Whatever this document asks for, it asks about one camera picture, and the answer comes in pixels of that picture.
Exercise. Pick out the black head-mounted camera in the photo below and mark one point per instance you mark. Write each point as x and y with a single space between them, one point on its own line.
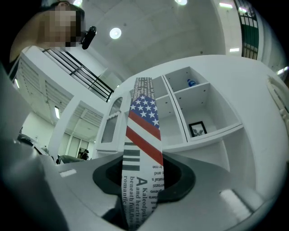
88 37

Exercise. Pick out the black picture frame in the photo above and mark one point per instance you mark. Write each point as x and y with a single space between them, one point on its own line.
197 129

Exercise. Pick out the green barred window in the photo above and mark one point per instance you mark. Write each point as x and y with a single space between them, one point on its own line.
249 31

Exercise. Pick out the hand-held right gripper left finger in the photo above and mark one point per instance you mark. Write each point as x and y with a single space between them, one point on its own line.
56 194

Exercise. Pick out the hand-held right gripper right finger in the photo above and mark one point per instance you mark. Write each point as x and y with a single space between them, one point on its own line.
203 203

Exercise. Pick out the black metal railing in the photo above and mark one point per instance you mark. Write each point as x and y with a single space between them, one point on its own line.
85 74

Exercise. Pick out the round ceiling light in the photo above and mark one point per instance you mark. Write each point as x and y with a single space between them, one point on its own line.
180 1
115 33

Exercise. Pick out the white desk hutch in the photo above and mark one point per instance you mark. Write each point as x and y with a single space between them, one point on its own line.
214 74

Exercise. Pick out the person's head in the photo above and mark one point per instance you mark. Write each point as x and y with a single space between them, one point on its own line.
58 24

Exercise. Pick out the newsprint flag pattern book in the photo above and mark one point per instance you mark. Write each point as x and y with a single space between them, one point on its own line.
142 139

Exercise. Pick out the rectangular ceiling light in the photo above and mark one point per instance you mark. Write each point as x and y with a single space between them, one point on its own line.
57 112
225 5
234 49

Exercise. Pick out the blue and white ball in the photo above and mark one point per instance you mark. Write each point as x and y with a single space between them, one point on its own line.
192 83

